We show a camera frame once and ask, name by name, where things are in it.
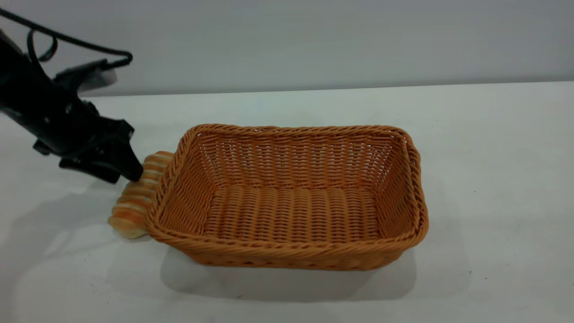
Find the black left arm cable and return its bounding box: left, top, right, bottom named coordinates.
left=0, top=8, right=133, bottom=69

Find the orange woven wicker basket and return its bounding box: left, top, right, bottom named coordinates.
left=144, top=123, right=429, bottom=271

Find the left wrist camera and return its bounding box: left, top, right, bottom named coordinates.
left=53, top=60, right=118, bottom=94

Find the striped orange bread roll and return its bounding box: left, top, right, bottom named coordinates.
left=108, top=151, right=174, bottom=240

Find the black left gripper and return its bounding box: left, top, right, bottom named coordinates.
left=31, top=76, right=144, bottom=183

